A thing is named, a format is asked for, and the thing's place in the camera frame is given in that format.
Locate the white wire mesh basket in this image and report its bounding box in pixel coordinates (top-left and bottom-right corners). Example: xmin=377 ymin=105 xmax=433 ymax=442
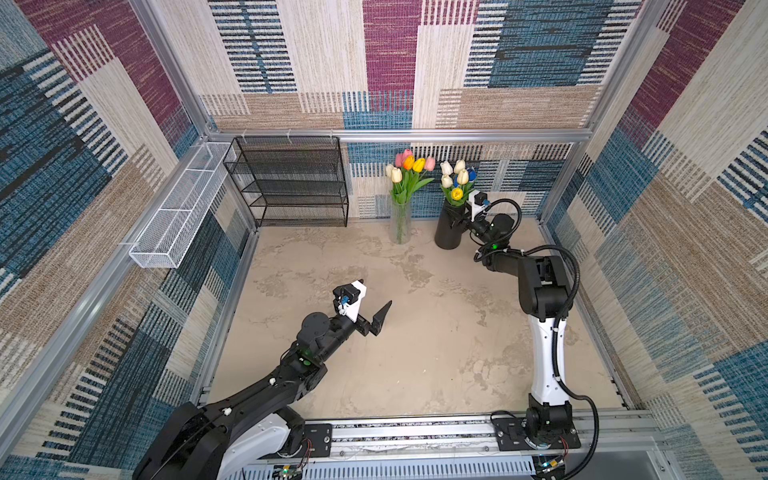
xmin=129 ymin=142 xmax=229 ymax=269

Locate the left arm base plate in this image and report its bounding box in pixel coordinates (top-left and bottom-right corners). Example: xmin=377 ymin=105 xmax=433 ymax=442
xmin=278 ymin=423 xmax=333 ymax=459

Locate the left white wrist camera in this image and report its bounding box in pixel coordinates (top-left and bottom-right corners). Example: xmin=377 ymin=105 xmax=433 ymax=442
xmin=333 ymin=280 xmax=367 ymax=323

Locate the black wire shelf rack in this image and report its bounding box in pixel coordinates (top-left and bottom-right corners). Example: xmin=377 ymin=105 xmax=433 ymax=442
xmin=223 ymin=136 xmax=349 ymax=227

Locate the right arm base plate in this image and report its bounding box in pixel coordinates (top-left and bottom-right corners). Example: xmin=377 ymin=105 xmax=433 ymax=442
xmin=491 ymin=415 xmax=582 ymax=452

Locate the clear glass vase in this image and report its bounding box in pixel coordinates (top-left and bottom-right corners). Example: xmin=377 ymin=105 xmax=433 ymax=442
xmin=390 ymin=202 xmax=412 ymax=245

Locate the dark cylindrical vase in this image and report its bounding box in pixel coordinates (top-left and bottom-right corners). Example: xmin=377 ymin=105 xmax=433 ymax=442
xmin=434 ymin=200 xmax=465 ymax=250

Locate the aluminium frame crossbar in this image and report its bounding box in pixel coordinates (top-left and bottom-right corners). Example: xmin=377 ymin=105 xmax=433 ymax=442
xmin=207 ymin=128 xmax=593 ymax=143

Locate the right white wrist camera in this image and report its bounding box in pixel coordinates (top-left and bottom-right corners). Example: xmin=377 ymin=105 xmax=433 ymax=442
xmin=467 ymin=190 xmax=490 ymax=222

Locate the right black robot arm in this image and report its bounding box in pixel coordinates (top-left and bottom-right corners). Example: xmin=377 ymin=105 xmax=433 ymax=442
xmin=457 ymin=214 xmax=581 ymax=449

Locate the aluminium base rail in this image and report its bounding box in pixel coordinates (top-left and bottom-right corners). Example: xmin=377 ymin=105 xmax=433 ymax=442
xmin=220 ymin=410 xmax=675 ymax=479

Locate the pink tulip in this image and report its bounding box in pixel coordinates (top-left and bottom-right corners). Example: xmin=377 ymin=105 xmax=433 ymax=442
xmin=394 ymin=149 xmax=413 ymax=168

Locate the tulip bunch yellow orange pink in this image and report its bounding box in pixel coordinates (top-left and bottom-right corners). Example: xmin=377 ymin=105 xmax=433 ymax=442
xmin=400 ymin=154 xmax=436 ymax=204

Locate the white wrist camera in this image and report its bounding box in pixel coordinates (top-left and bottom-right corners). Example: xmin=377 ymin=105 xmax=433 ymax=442
xmin=333 ymin=280 xmax=367 ymax=323
xmin=467 ymin=190 xmax=490 ymax=222

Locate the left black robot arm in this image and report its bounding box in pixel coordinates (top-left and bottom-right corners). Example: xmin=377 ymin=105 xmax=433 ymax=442
xmin=132 ymin=302 xmax=392 ymax=479

